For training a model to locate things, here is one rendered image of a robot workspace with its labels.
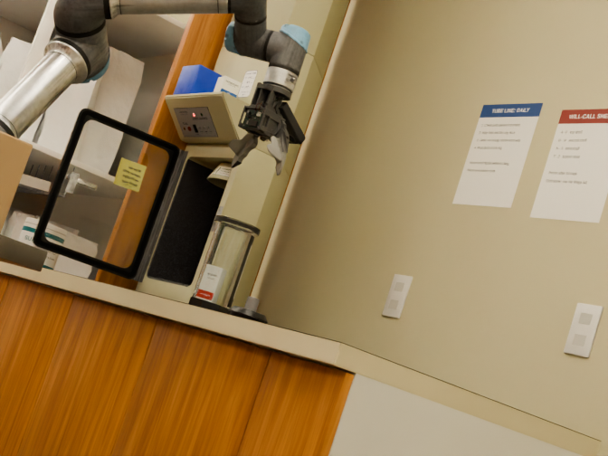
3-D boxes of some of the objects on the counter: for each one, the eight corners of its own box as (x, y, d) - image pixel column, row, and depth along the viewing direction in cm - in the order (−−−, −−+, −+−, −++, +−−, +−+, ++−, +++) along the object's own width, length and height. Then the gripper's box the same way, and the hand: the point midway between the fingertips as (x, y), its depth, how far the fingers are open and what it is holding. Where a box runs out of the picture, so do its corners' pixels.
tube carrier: (240, 321, 260) (270, 233, 263) (209, 309, 252) (240, 219, 255) (207, 312, 267) (236, 226, 270) (176, 299, 259) (206, 212, 262)
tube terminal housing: (204, 326, 330) (287, 82, 341) (263, 342, 304) (352, 78, 315) (131, 299, 316) (221, 46, 327) (187, 315, 290) (282, 39, 301)
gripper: (233, 79, 268) (206, 157, 265) (295, 84, 255) (268, 166, 252) (256, 92, 274) (231, 169, 271) (318, 99, 261) (291, 179, 259)
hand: (256, 173), depth 264 cm, fingers open, 14 cm apart
